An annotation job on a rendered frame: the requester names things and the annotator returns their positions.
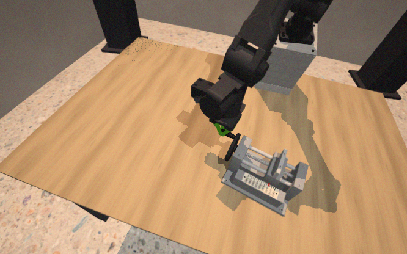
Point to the grey slide clamp with black handwheel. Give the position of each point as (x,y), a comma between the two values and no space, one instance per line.
(265,185)

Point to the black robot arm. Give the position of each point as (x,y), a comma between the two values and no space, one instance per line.
(244,65)

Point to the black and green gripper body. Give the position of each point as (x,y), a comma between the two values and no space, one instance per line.
(231,117)

